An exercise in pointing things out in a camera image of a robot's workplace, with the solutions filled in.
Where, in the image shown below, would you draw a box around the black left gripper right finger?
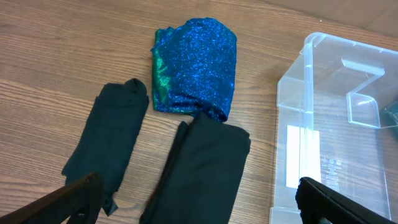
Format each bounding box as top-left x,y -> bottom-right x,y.
295,177 -> 395,224

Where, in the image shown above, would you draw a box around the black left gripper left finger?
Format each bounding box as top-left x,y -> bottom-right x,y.
1,173 -> 104,224

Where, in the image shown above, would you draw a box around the wide black garment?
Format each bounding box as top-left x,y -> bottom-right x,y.
139,113 -> 251,224

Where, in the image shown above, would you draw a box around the blue denim jeans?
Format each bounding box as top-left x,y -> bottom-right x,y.
382,100 -> 397,139

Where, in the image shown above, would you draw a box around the clear plastic storage bin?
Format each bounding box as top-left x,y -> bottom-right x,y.
270,32 -> 397,223

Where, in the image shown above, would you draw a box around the narrow black garment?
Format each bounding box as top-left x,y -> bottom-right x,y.
62,78 -> 149,216

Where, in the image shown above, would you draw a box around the blue sparkly fabric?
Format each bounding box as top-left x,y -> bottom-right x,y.
151,17 -> 237,122

